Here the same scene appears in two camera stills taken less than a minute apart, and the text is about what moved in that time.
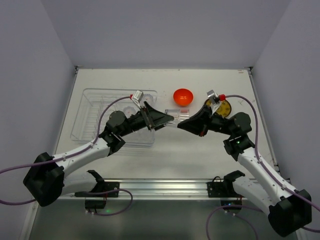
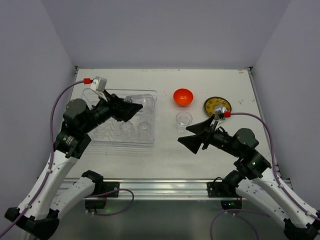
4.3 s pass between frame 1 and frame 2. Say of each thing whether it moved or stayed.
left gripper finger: moved
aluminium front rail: stayed
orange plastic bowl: stayed
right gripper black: moved
